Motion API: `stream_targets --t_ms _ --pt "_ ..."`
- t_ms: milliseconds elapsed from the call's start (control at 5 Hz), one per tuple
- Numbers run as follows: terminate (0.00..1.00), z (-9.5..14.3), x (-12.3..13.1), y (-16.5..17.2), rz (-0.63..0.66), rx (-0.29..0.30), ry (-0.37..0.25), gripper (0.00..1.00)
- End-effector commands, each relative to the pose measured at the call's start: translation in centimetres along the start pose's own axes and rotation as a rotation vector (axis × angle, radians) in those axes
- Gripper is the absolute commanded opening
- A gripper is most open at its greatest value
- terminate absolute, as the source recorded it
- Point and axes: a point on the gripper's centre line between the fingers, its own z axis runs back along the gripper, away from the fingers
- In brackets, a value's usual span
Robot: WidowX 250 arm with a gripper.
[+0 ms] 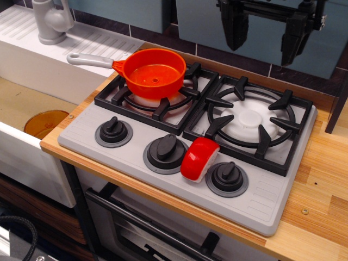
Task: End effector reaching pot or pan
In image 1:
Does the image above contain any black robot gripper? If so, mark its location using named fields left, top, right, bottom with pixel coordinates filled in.
left=216, top=1, right=327, bottom=66

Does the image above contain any white right burner disc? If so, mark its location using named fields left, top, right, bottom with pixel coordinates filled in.
left=221, top=99, right=279, bottom=143

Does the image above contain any black right burner grate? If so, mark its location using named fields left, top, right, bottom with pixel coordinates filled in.
left=183, top=75, right=318, bottom=176

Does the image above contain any black burner grate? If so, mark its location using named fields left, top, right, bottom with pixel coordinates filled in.
left=183, top=75, right=318, bottom=176
left=95, top=63, right=219, bottom=135

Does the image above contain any grey toy stove top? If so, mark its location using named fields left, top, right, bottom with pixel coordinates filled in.
left=58, top=63, right=318, bottom=236

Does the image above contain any red white toy sushi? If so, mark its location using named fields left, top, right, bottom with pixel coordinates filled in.
left=181, top=137, right=220, bottom=183

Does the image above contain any black right stove knob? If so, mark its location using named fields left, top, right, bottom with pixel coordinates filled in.
left=205, top=161, right=249, bottom=198

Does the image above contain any black stove knob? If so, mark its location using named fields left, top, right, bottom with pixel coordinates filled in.
left=143, top=133, right=188, bottom=175
left=95, top=116, right=133, bottom=148
left=205, top=161, right=249, bottom=198

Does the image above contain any black middle stove knob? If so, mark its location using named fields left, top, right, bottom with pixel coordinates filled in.
left=143, top=133, right=188, bottom=175

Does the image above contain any black left burner grate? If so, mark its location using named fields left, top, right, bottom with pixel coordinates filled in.
left=95, top=63, right=219, bottom=135

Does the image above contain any black left stove knob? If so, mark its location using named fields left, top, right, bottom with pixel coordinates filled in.
left=95, top=116, right=133, bottom=148

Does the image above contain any grey toy faucet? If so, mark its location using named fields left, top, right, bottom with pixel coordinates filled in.
left=32, top=0, right=74, bottom=45

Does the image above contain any white toy sink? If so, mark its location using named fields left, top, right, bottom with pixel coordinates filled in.
left=1, top=5, right=142, bottom=208

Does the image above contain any orange translucent plate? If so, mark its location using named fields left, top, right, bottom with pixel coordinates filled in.
left=24, top=110, right=69, bottom=140

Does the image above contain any toy oven door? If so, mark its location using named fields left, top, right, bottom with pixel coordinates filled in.
left=84, top=183, right=274, bottom=260

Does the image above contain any orange toy pot grey handle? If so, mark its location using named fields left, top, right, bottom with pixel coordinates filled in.
left=67, top=48, right=187, bottom=100

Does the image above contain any black braided cable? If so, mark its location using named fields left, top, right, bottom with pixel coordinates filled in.
left=0, top=215, right=39, bottom=261

